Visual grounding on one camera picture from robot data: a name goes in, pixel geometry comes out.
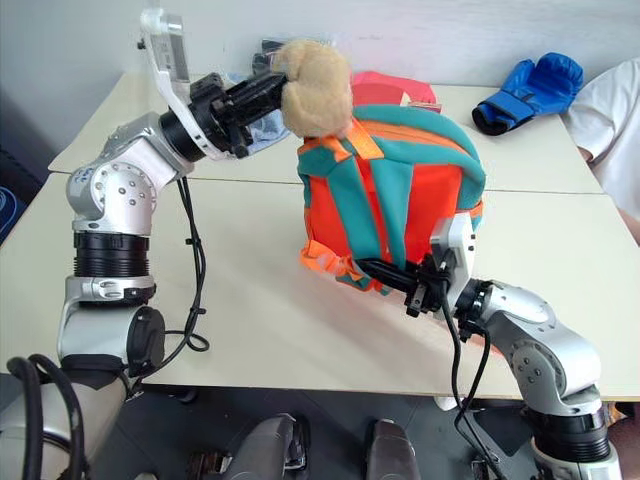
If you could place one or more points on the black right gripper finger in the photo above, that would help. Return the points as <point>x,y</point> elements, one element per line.
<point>395,286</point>
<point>385,267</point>

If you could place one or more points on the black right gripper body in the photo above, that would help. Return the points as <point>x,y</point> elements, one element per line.
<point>427,290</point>

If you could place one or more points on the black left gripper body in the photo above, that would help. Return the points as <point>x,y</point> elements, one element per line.
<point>212,112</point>

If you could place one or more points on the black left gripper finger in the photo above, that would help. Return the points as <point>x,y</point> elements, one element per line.
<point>257,85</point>
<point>260,111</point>

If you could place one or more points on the beige plush toy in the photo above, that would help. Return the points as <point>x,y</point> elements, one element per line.
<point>315,92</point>

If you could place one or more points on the orange and teal backpack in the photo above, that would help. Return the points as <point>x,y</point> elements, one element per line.
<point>425,200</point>

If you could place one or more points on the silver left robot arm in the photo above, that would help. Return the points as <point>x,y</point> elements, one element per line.
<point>115,190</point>

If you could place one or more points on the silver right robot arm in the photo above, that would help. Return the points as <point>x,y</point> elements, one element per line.
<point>550,350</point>

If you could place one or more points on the light blue cloth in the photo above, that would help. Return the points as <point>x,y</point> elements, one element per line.
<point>265,132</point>

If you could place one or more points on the black item in clear bag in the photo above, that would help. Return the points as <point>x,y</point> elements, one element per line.
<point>260,60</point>

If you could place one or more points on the small white object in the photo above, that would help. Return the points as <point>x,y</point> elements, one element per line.
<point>445,402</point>

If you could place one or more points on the pink cloth bag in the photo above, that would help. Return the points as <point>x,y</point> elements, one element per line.
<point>385,87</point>

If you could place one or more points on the dark grey rounded shape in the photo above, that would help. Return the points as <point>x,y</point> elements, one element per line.
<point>265,450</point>
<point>395,450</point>

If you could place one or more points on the dark chair with blue print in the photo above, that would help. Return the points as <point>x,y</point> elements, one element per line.
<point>15,200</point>

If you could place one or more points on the blue boxing glove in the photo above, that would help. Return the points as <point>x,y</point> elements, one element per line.
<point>530,95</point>

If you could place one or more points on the person in white shirt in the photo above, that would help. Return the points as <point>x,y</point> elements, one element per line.
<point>610,115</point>

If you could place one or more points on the silver robot torso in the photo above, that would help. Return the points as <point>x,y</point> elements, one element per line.
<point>100,415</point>

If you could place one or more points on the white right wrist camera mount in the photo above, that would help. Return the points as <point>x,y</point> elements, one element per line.
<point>462,240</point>

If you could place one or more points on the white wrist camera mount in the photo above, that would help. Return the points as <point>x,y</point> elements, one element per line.
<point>167,55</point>
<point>462,240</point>

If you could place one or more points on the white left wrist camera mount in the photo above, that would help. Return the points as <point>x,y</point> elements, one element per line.
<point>167,55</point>

